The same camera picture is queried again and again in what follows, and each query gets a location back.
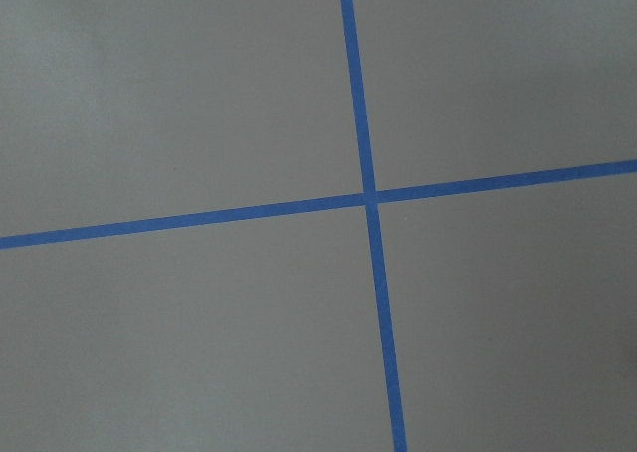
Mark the blue tape line lengthwise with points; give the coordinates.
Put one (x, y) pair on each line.
(376, 245)

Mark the blue tape line crosswise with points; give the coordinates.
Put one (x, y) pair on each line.
(393, 195)

